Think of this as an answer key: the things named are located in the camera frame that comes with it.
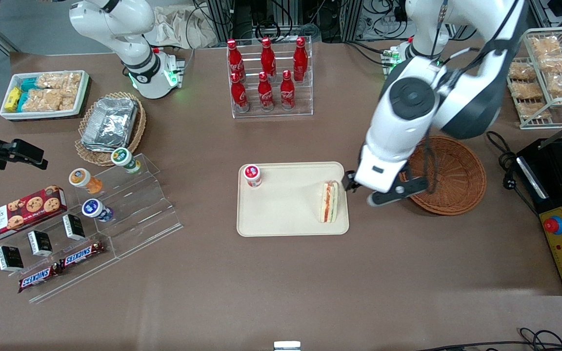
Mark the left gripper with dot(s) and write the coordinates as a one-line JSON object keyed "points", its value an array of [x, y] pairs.
{"points": [[350, 182]]}

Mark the triangular sandwich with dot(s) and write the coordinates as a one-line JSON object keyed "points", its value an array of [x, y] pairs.
{"points": [[329, 202]]}

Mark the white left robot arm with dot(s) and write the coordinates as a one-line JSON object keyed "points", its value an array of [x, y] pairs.
{"points": [[456, 97]]}

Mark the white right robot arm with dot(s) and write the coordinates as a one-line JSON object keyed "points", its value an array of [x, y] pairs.
{"points": [[137, 73]]}

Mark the beige plastic tray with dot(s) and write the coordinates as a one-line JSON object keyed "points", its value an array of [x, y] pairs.
{"points": [[286, 209]]}

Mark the white rectangular snack tray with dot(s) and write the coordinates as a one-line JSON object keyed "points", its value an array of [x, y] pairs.
{"points": [[83, 92]]}

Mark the brown round wicker basket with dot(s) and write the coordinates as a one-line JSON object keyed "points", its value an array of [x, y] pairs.
{"points": [[456, 175]]}

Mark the light woven wicker basket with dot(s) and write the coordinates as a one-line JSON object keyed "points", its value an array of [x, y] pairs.
{"points": [[134, 139]]}

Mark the teal snack pack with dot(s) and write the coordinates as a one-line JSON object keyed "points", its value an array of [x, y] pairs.
{"points": [[21, 102], [28, 85]]}

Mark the yellow snack pack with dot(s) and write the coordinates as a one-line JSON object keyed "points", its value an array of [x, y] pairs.
{"points": [[12, 99]]}

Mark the red Walkers cookie box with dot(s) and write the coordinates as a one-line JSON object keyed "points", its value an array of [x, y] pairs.
{"points": [[17, 214]]}

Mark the orange-lid yogurt cup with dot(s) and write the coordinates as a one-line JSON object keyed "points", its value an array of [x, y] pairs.
{"points": [[82, 178]]}

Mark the clear acrylic bottle rack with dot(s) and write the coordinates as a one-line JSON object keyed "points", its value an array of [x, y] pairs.
{"points": [[305, 97]]}

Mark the red-lid yogurt cup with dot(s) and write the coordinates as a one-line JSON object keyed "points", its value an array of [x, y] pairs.
{"points": [[252, 174]]}

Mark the stacked aluminium foil containers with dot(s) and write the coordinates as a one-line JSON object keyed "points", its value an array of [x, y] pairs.
{"points": [[110, 122]]}

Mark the red cola bottle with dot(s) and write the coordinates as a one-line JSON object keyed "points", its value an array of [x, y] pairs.
{"points": [[239, 95], [265, 95], [268, 58], [234, 61], [300, 58], [287, 92]]}

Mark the small black box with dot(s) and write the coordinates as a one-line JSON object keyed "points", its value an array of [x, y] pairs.
{"points": [[40, 243], [73, 226], [10, 258]]}

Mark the blue-lid yogurt cup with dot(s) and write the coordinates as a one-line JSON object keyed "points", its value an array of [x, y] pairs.
{"points": [[93, 208]]}

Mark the green-lid yogurt cup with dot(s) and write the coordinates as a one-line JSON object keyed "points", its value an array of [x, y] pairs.
{"points": [[122, 157]]}

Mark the Snickers chocolate bar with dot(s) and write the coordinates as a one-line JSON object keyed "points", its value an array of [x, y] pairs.
{"points": [[80, 255], [37, 278]]}

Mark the clear acrylic stepped stand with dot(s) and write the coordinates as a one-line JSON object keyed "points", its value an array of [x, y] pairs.
{"points": [[139, 214]]}

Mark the small white block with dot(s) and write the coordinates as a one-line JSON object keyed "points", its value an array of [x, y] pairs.
{"points": [[287, 345]]}

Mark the black countertop appliance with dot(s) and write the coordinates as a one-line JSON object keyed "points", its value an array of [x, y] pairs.
{"points": [[554, 180]]}

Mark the beige cloth bag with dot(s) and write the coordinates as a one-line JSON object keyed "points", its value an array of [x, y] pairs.
{"points": [[178, 29]]}

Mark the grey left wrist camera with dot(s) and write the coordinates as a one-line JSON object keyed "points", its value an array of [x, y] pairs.
{"points": [[403, 189]]}

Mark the black aluminium frame rack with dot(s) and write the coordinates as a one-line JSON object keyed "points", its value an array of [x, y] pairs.
{"points": [[242, 19]]}

